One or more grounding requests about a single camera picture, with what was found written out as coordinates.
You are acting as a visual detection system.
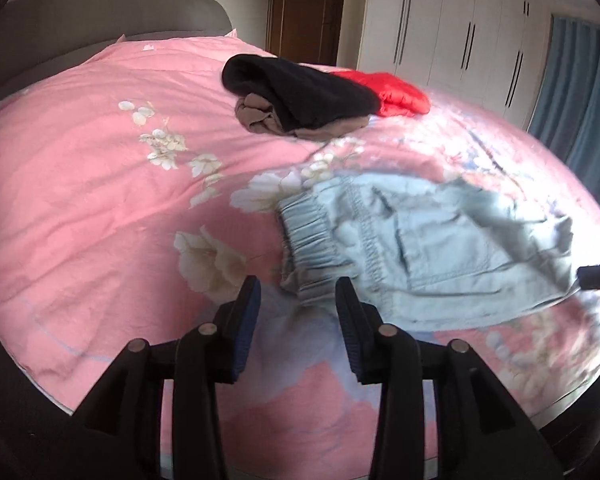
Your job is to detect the white wardrobe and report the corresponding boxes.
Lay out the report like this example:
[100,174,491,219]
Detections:
[355,0,554,129]

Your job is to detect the grey upholstered headboard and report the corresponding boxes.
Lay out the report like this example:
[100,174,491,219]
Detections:
[0,0,233,101]

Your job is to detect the blue curtain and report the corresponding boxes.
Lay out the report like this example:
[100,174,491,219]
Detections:
[529,15,600,205]

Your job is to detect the brown folded garment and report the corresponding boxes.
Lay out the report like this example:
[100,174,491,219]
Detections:
[235,93,370,142]

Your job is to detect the light blue denim pants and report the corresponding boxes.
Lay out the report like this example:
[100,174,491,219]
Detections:
[276,174,578,332]

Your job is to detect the black folded garment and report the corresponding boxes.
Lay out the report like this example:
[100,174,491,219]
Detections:
[221,54,380,129]

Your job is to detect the pink floral bed cover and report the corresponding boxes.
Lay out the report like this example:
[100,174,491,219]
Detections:
[0,35,600,479]

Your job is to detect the red puffer jacket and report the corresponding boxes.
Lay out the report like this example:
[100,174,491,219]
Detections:
[332,70,431,117]

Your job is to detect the dark wooden door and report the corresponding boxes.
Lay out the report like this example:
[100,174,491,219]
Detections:
[265,0,343,66]

